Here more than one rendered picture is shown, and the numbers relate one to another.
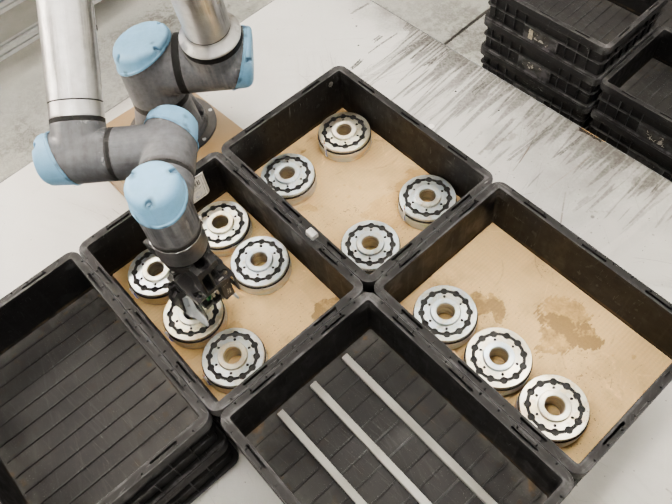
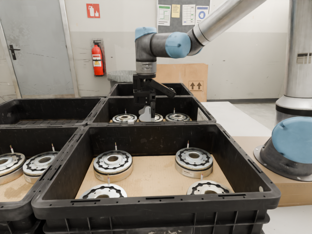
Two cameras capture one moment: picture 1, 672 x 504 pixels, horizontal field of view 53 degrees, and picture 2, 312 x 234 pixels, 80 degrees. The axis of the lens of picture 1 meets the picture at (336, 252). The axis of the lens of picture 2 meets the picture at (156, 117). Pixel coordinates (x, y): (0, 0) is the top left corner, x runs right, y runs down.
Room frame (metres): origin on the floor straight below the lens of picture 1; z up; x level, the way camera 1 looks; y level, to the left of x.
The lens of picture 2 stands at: (0.95, -0.36, 1.16)
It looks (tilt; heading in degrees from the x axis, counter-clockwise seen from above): 22 degrees down; 121
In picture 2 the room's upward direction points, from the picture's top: straight up
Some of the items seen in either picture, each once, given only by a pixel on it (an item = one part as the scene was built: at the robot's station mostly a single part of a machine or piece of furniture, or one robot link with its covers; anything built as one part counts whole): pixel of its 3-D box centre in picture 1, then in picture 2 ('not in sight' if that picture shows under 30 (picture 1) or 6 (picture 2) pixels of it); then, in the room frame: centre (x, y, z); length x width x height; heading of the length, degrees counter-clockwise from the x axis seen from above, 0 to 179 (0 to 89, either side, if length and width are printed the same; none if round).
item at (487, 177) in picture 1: (352, 166); (155, 154); (0.76, -0.05, 0.92); 0.40 x 0.30 x 0.02; 34
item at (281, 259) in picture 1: (259, 261); not in sight; (0.63, 0.13, 0.86); 0.10 x 0.10 x 0.01
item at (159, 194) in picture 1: (163, 205); (146, 44); (0.56, 0.22, 1.15); 0.09 x 0.08 x 0.11; 175
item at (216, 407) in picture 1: (217, 270); (151, 110); (0.59, 0.20, 0.92); 0.40 x 0.30 x 0.02; 34
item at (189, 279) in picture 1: (197, 270); (144, 89); (0.55, 0.21, 0.99); 0.09 x 0.08 x 0.12; 39
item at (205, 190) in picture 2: (344, 130); (211, 196); (0.89, -0.05, 0.86); 0.05 x 0.05 x 0.01
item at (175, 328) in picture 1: (193, 313); (151, 118); (0.55, 0.25, 0.86); 0.10 x 0.10 x 0.01
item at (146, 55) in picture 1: (152, 64); not in sight; (1.05, 0.30, 0.96); 0.13 x 0.12 x 0.14; 85
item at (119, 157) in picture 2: (370, 243); (113, 159); (0.63, -0.06, 0.86); 0.05 x 0.05 x 0.01
